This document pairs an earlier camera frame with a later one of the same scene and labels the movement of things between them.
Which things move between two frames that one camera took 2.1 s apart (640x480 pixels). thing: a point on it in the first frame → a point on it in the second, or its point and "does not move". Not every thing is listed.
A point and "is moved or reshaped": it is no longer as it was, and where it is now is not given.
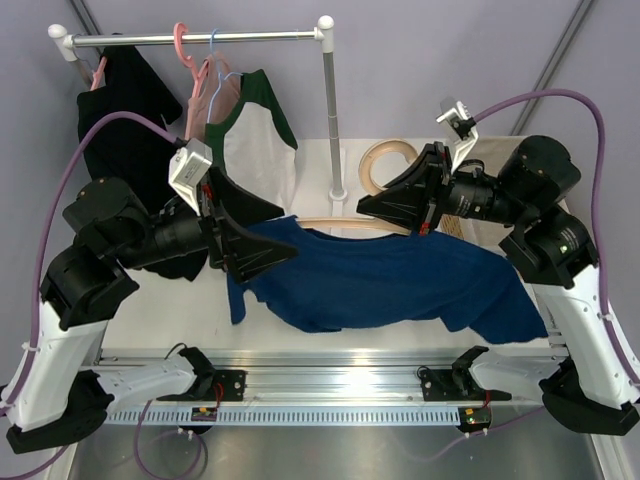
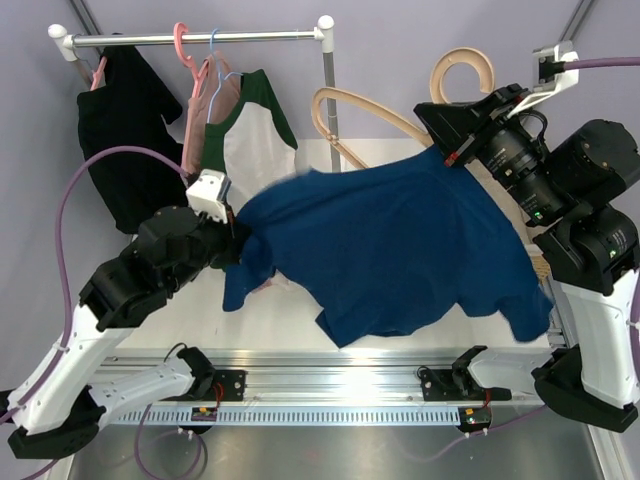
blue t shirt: (341, 281) is moved or reshaped
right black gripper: (414, 199) → (457, 126)
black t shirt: (134, 154) does not move
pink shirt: (216, 96) does not move
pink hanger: (178, 27) does not move
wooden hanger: (368, 168) → (434, 95)
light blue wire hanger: (219, 77) does not move
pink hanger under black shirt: (97, 74) does not move
